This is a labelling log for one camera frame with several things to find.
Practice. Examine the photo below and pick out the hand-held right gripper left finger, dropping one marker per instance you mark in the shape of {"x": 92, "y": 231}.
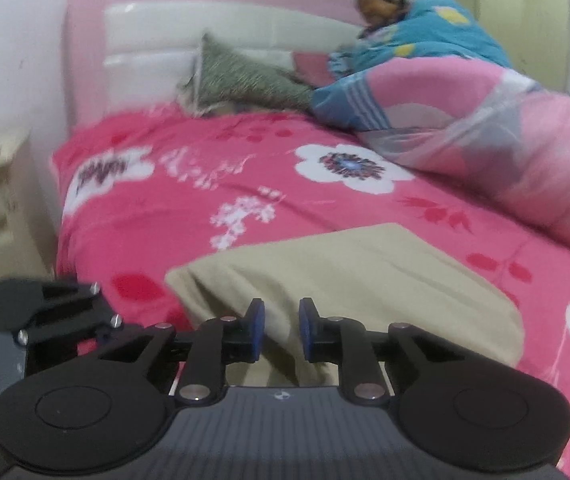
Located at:
{"x": 256, "y": 332}

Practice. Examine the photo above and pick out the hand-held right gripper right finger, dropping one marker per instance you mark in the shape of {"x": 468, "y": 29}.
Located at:
{"x": 307, "y": 332}

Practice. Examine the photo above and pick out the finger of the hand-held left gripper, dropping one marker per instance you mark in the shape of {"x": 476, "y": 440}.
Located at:
{"x": 70, "y": 329}

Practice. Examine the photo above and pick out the beige pants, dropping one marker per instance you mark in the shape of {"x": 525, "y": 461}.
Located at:
{"x": 365, "y": 270}

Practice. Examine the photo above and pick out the pink floral bed sheet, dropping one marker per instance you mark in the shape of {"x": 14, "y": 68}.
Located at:
{"x": 190, "y": 185}

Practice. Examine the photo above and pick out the green patterned pillow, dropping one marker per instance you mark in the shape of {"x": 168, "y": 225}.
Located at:
{"x": 245, "y": 80}

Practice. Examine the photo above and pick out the pink grey floral quilt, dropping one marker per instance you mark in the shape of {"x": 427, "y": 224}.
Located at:
{"x": 465, "y": 110}

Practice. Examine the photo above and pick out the white pink headboard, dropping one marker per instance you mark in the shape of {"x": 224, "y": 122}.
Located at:
{"x": 165, "y": 30}

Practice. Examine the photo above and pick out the pale yellow wardrobe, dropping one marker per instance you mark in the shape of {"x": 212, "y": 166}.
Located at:
{"x": 530, "y": 25}

